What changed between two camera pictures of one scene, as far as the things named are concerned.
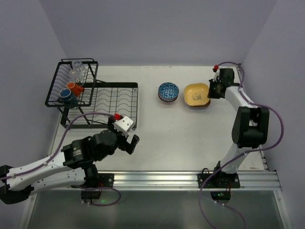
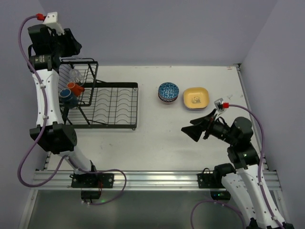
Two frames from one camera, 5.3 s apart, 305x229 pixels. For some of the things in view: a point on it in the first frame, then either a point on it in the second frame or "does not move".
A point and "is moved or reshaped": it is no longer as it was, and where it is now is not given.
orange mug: (76, 88) does not move
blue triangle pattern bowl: (168, 90) does not move
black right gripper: (213, 88) -> (208, 127)
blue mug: (66, 97) does not move
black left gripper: (124, 142) -> (69, 44)
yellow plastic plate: (196, 94) is moved or reshaped
